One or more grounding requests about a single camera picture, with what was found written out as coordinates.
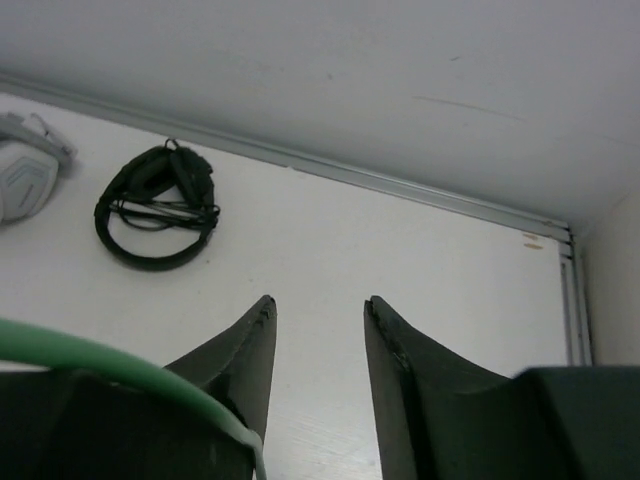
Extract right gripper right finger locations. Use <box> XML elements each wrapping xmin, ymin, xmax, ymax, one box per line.
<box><xmin>364</xmin><ymin>296</ymin><xmax>639</xmax><ymax>479</ymax></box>

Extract grey white headphones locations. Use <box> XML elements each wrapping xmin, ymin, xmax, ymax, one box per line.
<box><xmin>1</xmin><ymin>112</ymin><xmax>77</xmax><ymax>224</ymax></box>

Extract black headphones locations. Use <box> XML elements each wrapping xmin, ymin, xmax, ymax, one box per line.
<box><xmin>94</xmin><ymin>139</ymin><xmax>221</xmax><ymax>272</ymax></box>

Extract green headphone cable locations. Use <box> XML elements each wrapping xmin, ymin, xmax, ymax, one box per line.
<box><xmin>0</xmin><ymin>317</ymin><xmax>269</xmax><ymax>480</ymax></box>

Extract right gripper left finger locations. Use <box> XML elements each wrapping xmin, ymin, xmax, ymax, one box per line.
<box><xmin>1</xmin><ymin>296</ymin><xmax>277</xmax><ymax>479</ymax></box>

